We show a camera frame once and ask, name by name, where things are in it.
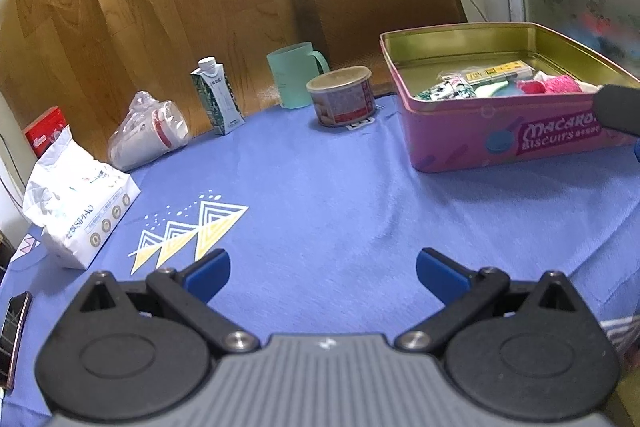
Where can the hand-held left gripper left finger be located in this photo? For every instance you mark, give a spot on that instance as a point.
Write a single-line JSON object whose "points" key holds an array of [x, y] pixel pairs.
{"points": [[210, 272]]}

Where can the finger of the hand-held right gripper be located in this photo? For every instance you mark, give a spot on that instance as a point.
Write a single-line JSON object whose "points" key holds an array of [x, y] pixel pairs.
{"points": [[620, 107]]}

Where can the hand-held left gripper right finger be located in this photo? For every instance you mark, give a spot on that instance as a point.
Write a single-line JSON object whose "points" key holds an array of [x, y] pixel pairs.
{"points": [[440, 272]]}

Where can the pink fluffy soft object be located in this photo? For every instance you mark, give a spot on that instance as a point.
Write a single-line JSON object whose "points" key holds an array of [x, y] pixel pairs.
{"points": [[564, 85]]}

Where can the light blue soft object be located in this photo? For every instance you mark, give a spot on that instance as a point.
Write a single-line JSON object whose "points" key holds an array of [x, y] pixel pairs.
{"points": [[495, 90]]}

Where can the pink biscuit tin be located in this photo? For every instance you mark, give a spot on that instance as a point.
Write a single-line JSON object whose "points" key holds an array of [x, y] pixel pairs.
{"points": [[450, 142]]}

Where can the red soft object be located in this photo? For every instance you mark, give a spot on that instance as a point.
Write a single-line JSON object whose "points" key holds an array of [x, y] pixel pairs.
{"points": [[529, 87]]}

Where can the yellow flat box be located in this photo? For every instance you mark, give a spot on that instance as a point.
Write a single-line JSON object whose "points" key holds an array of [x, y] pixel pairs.
{"points": [[500, 71]]}

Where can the blue printed tablecloth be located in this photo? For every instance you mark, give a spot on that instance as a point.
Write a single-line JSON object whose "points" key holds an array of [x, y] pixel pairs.
{"points": [[325, 207]]}

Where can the white tissue pack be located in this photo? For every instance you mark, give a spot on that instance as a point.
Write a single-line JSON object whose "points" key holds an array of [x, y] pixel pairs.
{"points": [[75, 202]]}

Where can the plastic bag of cups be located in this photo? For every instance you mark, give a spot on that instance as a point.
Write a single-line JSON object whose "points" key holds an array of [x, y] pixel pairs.
{"points": [[145, 132]]}

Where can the green white drink carton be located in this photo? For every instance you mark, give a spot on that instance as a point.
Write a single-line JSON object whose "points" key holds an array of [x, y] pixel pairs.
{"points": [[217, 99]]}

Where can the green patterned packet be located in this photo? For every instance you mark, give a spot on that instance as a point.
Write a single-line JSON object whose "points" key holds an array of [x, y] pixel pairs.
{"points": [[445, 90]]}

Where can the striped cloth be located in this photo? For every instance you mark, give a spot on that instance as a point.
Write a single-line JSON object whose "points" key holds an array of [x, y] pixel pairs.
{"points": [[622, 332]]}

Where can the round tin can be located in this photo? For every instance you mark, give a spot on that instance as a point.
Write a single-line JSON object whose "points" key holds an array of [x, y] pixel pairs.
{"points": [[340, 99]]}

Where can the black smartphone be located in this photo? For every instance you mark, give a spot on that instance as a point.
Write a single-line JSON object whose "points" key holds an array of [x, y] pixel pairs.
{"points": [[14, 337]]}

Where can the green translucent mug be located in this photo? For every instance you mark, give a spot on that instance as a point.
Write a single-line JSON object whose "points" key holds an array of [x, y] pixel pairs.
{"points": [[292, 74]]}

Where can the red box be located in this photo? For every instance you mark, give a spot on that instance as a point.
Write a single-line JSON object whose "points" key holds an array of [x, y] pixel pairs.
{"points": [[42, 132]]}

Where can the brown chair back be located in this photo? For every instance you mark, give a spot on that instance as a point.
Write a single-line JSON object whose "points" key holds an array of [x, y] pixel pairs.
{"points": [[370, 7]]}

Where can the wood grain wall panel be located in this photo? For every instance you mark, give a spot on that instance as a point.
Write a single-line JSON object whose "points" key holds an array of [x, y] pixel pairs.
{"points": [[150, 17]]}

